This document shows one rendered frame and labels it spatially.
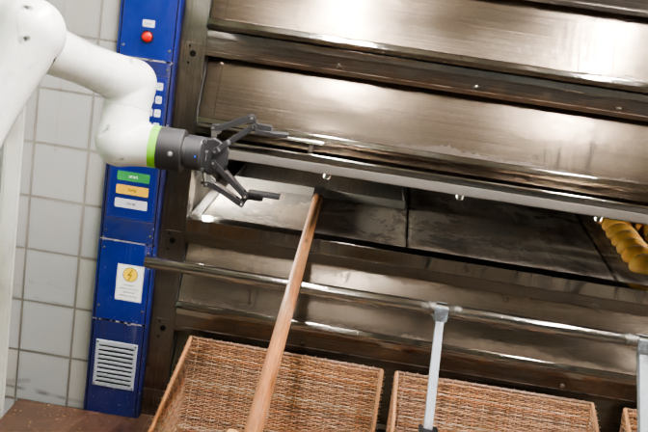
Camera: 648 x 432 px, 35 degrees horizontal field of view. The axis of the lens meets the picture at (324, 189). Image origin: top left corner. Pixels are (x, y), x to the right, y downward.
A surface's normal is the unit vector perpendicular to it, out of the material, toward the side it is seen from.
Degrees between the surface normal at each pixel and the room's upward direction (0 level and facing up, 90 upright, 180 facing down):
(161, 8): 90
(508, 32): 70
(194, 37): 90
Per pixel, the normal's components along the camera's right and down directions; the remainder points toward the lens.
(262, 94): -0.04, -0.12
